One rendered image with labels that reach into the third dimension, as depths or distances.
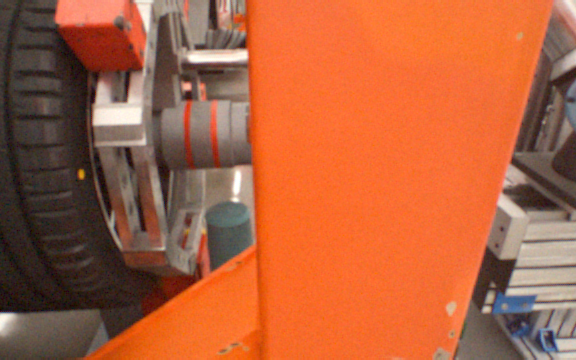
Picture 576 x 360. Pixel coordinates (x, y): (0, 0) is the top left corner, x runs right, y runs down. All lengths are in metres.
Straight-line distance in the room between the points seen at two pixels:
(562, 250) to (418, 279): 0.57
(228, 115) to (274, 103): 0.52
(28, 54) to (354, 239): 0.44
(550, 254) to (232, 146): 0.62
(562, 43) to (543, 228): 0.31
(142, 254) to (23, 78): 0.28
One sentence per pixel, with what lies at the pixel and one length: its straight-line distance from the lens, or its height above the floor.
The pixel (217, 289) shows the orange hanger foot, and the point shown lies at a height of 0.83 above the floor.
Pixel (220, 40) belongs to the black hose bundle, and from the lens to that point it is 0.84.
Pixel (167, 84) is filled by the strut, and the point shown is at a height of 0.96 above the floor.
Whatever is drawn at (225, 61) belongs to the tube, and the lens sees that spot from 0.70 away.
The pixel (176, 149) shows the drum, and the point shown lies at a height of 0.85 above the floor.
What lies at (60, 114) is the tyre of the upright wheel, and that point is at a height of 0.98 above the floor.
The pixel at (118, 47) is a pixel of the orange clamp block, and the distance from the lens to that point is 0.51.
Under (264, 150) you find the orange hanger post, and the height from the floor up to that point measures 1.03.
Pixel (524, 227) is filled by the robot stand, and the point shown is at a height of 0.75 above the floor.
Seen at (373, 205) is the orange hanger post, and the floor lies 0.99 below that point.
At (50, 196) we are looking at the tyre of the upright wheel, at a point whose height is 0.89.
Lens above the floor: 1.10
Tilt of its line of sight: 26 degrees down
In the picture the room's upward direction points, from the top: straight up
